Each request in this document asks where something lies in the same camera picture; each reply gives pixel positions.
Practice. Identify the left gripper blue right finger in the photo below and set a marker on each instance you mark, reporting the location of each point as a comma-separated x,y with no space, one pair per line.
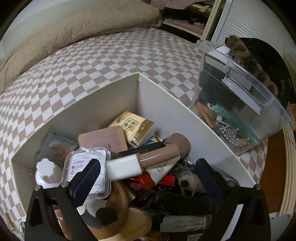
207,177

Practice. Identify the white cardboard shoe box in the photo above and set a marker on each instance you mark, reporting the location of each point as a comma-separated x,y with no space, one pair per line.
137,94

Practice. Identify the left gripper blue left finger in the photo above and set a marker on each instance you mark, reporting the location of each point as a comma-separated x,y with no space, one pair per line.
83,182

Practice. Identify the white round jar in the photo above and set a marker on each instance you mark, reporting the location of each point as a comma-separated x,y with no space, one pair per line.
48,174

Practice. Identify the silver tiara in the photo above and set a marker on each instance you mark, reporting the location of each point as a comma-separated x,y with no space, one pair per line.
233,136

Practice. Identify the checkered bed sheet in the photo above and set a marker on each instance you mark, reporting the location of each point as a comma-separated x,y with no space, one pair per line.
72,73

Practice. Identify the gold white small box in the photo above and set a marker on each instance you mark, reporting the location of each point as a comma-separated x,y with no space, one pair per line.
137,130

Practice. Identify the white mallet brown handle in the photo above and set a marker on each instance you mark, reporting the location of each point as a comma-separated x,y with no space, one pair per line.
135,164

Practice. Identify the beige duvet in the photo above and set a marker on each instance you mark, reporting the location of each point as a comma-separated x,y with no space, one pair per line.
72,28

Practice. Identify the clear plastic storage bin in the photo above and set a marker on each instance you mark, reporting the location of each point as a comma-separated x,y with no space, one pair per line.
227,94

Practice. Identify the white lighter red cap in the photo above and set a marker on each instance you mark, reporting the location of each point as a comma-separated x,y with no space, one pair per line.
154,174

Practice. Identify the clear plastic clamshell pack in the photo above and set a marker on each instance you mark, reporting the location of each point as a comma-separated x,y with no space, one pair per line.
77,160

